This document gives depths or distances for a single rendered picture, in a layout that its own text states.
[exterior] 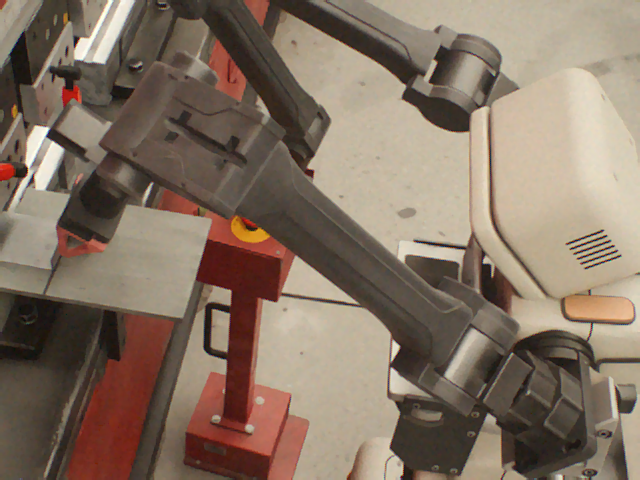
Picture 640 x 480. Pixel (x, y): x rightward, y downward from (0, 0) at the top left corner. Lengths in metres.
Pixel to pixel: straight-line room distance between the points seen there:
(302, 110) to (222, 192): 0.84
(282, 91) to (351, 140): 1.58
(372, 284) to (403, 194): 2.10
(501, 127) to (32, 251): 0.64
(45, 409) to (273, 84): 0.56
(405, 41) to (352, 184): 1.68
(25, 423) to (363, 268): 0.66
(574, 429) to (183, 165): 0.49
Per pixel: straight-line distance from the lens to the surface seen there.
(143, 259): 1.30
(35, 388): 1.34
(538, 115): 1.03
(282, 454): 2.27
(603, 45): 3.72
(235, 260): 1.64
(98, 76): 1.68
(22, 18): 1.23
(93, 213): 1.23
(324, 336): 2.48
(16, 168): 1.16
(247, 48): 1.37
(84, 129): 1.15
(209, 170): 0.66
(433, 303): 0.85
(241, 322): 1.88
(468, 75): 1.21
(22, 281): 1.29
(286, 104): 1.46
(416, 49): 1.21
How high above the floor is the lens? 1.98
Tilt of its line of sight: 47 degrees down
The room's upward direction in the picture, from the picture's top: 9 degrees clockwise
